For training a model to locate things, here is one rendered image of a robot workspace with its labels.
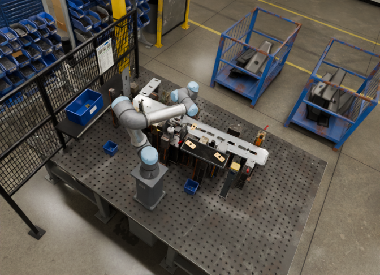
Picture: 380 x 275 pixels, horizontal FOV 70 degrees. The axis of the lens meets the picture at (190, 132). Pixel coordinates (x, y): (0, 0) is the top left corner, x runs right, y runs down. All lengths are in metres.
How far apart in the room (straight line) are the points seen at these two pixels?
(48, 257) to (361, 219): 3.42
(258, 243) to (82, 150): 1.77
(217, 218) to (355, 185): 2.29
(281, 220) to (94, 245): 1.80
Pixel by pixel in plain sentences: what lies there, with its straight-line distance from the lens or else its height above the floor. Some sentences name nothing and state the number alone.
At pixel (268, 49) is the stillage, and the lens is 4.83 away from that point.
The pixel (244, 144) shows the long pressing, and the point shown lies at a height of 1.00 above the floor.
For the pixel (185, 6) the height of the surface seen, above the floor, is 0.46.
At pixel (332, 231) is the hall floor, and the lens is 3.65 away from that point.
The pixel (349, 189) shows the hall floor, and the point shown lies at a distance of 4.09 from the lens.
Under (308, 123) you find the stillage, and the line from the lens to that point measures 4.30.
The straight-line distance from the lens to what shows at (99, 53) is 2.68.
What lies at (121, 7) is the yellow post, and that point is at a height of 1.63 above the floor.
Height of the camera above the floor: 2.87
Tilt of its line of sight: 49 degrees down
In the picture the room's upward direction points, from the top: 10 degrees clockwise
